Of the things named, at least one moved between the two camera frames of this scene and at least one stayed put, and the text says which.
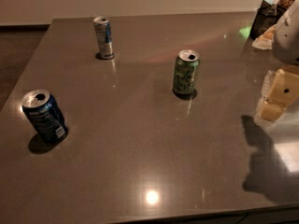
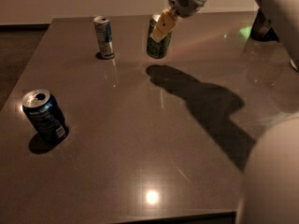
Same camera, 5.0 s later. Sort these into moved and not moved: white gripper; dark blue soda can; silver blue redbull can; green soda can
Moved: white gripper; green soda can
Not moved: silver blue redbull can; dark blue soda can
